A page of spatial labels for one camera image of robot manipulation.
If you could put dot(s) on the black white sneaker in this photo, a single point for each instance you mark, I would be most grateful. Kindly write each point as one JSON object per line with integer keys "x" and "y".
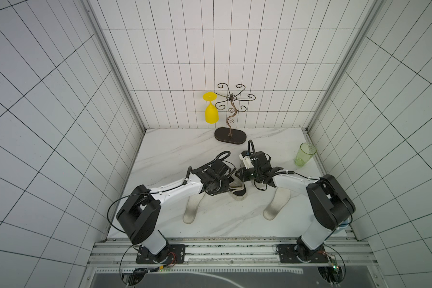
{"x": 237, "y": 188}

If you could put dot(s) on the white insole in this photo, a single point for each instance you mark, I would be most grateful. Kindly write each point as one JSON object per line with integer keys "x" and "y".
{"x": 280, "y": 199}
{"x": 192, "y": 208}

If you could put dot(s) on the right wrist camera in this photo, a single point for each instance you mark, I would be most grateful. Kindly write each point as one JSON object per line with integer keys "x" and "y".
{"x": 246, "y": 159}

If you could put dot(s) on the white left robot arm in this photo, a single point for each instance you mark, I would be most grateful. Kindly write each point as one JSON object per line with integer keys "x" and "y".
{"x": 138, "y": 215}

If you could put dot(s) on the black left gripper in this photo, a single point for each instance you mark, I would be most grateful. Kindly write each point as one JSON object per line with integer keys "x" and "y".
{"x": 224, "y": 188}

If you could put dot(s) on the yellow plastic wine glass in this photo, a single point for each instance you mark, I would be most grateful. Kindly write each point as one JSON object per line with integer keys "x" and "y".
{"x": 211, "y": 112}

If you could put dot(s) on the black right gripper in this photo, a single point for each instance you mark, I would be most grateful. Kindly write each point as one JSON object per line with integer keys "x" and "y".
{"x": 248, "y": 174}

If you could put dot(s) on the green plastic cup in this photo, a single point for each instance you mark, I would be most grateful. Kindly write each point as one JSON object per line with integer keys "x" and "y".
{"x": 305, "y": 153}

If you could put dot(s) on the copper wire glass rack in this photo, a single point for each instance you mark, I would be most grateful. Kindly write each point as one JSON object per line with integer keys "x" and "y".
{"x": 229, "y": 134}

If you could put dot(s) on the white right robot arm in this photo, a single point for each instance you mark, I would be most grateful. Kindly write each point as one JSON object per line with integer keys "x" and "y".
{"x": 330, "y": 204}

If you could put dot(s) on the aluminium mounting rail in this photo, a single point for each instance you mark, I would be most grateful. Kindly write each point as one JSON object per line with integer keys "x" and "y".
{"x": 229, "y": 255}

